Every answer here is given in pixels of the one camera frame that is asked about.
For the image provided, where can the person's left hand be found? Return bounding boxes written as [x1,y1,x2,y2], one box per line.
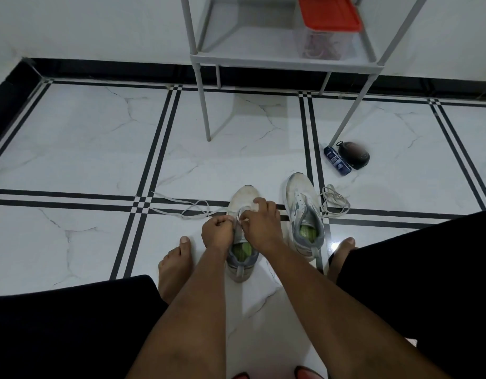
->
[201,215,239,254]

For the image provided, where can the black shorts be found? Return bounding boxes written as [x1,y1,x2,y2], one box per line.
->
[0,208,486,379]

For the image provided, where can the white shoelace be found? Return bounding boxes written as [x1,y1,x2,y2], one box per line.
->
[149,191,252,226]
[319,184,351,218]

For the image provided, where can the person's left foot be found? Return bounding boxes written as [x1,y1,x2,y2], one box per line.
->
[157,235,195,305]

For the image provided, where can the person's left forearm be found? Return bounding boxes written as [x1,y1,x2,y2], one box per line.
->
[125,248,229,379]

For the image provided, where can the clear box with red lid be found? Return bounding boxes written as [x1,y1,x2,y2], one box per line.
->
[302,35,345,61]

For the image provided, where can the person's right foot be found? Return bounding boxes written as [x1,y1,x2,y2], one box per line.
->
[326,237,357,284]

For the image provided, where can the grey metal shelf rack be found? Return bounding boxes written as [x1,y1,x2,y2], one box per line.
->
[179,0,430,149]

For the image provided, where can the white grey sneaker shoe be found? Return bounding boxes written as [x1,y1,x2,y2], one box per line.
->
[225,185,262,284]
[284,172,327,263]

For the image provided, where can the black oval polish bottle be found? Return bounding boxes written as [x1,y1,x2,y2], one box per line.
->
[335,141,371,171]

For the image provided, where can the person's foot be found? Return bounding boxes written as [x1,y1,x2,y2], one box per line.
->
[157,235,195,305]
[326,237,357,284]

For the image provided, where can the person's right forearm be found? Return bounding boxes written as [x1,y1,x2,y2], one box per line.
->
[266,244,450,379]

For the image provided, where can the clear container with red lid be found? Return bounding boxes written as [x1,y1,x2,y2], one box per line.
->
[297,0,364,61]

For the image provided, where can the person's right hand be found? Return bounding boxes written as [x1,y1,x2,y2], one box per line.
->
[238,196,286,256]

